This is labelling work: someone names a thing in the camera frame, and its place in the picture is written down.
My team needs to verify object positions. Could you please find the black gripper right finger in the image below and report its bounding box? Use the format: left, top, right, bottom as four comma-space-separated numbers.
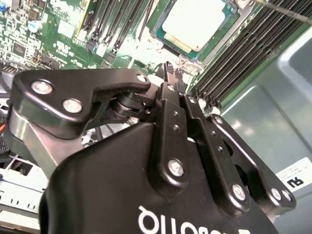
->
175, 68, 297, 217

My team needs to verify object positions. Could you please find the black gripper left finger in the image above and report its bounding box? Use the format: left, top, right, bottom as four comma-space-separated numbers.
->
4, 60, 193, 195

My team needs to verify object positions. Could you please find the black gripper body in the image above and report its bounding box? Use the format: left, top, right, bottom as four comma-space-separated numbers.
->
38, 121, 281, 234

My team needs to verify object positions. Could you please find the silver CPU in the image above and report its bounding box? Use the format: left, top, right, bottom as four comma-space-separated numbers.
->
150, 0, 241, 60

